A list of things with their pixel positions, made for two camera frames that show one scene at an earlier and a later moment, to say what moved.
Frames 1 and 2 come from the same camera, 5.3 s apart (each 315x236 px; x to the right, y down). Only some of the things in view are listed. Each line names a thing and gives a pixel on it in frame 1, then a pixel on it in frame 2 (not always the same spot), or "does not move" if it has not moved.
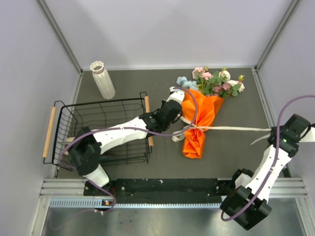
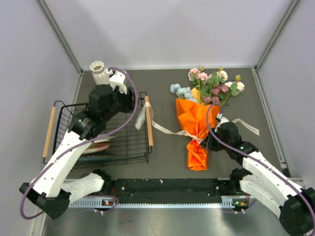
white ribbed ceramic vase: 103,79 does not move
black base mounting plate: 160,190 does not move
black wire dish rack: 63,122 does not move
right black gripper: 273,129 -> 208,143
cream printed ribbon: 194,126 -> 145,118
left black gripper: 163,101 -> 129,99
